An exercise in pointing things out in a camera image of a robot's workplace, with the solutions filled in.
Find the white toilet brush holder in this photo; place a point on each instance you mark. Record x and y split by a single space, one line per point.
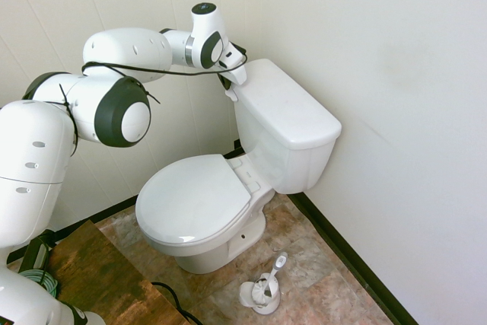
266 304

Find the white toilet tank lid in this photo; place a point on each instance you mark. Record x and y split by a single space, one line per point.
285 100

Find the white toilet bowl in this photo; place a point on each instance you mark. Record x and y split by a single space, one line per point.
213 256

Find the small wrist camera box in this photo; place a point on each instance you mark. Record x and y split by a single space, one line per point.
229 54

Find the white toilet brush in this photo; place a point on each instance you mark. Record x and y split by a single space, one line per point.
277 266

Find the black baseboard beside toilet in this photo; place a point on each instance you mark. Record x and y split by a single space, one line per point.
114 207

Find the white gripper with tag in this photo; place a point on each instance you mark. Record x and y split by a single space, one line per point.
239 72

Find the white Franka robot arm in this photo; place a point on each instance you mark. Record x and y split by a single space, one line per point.
125 51

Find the brown wooden board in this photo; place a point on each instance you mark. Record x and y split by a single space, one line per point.
102 279

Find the white toilet seat lid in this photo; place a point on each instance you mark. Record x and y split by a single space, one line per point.
190 199

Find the black baseboard behind toilet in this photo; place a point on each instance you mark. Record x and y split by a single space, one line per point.
342 249

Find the white toilet tank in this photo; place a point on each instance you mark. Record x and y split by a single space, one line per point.
289 165

